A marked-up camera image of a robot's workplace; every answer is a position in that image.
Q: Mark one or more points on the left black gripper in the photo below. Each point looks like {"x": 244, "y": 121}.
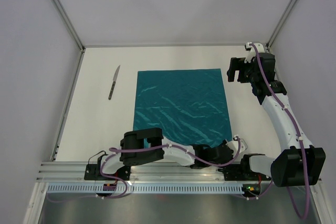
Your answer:
{"x": 224, "y": 142}

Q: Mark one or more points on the aluminium frame corner post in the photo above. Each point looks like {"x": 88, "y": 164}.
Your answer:
{"x": 281, "y": 22}

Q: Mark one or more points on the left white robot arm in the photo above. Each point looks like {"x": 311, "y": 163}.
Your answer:
{"x": 150, "y": 145}

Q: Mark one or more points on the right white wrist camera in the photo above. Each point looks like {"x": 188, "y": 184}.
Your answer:
{"x": 250, "y": 47}

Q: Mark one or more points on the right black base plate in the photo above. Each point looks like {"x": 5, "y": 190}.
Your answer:
{"x": 235, "y": 172}

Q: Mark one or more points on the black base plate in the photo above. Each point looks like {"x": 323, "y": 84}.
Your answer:
{"x": 235, "y": 172}
{"x": 92, "y": 173}

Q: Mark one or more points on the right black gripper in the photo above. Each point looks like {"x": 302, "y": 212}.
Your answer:
{"x": 236, "y": 64}

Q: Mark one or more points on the white slotted cable duct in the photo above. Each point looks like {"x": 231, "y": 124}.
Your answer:
{"x": 147, "y": 188}

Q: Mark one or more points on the teal satin napkin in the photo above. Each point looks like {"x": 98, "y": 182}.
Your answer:
{"x": 190, "y": 106}

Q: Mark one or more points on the steel knife with dark handle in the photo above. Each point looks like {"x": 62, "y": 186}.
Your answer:
{"x": 114, "y": 80}

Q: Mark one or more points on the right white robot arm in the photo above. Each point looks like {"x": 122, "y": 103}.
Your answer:
{"x": 299, "y": 162}

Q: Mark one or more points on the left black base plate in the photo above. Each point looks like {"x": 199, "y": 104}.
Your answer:
{"x": 92, "y": 173}

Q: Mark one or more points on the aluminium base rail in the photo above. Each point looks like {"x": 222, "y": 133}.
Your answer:
{"x": 148, "y": 173}

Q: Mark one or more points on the left aluminium frame post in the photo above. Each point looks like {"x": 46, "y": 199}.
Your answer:
{"x": 68, "y": 24}

